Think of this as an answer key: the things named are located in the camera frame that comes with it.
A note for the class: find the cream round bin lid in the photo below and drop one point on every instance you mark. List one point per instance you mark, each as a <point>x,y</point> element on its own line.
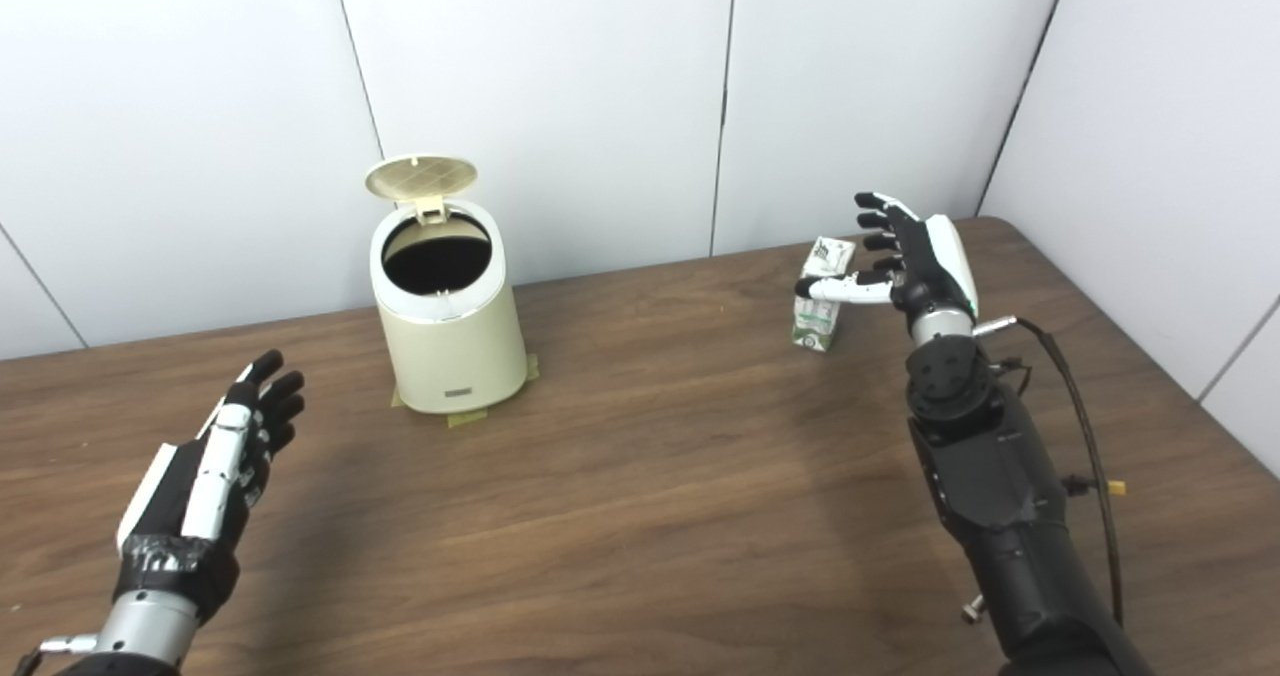
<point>420,176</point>

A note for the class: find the white green milk carton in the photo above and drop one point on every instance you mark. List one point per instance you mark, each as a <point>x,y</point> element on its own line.
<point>820,321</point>

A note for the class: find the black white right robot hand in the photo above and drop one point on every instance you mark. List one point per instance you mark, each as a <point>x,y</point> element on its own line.
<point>930,271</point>

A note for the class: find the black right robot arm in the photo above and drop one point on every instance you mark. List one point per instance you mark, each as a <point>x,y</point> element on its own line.
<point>1000,496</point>

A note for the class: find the cream-colored bin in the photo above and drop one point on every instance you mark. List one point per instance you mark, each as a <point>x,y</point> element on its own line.
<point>455,351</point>

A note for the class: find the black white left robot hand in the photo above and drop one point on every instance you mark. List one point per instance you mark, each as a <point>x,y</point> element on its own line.
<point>170,546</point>

